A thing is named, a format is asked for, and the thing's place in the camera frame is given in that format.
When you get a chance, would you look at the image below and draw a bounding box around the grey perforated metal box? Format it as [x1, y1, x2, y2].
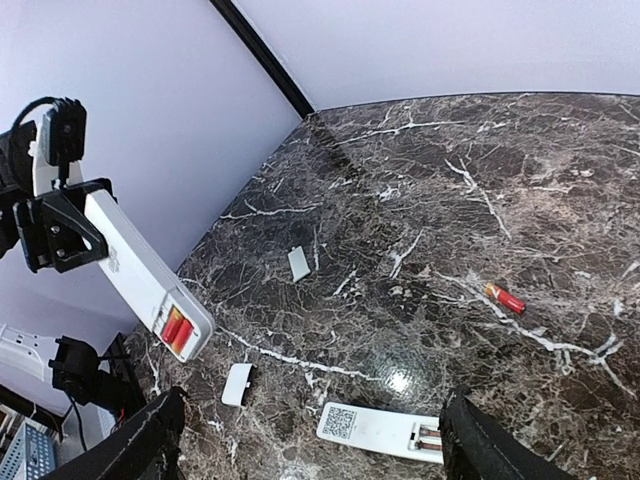
[1, 421, 57, 480]

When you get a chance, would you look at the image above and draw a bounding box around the left black frame post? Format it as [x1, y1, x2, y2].
[209, 0, 315, 119]

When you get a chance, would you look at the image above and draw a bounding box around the white KT-16 remote control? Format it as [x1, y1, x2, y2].
[316, 402, 444, 465]

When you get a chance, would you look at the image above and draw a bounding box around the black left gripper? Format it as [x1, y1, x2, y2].
[13, 178, 113, 273]

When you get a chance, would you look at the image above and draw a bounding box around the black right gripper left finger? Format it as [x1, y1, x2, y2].
[45, 387, 186, 480]

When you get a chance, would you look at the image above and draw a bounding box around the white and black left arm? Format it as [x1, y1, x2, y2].
[1, 100, 136, 352]

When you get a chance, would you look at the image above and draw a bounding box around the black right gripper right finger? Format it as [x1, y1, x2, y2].
[439, 385, 573, 480]

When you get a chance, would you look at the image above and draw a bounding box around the white battery cover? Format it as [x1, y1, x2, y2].
[221, 363, 255, 407]
[287, 246, 311, 283]

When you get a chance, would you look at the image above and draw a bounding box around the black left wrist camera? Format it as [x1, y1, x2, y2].
[42, 98, 87, 167]

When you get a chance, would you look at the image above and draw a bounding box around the white remote with green buttons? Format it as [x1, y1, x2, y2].
[84, 191, 214, 363]

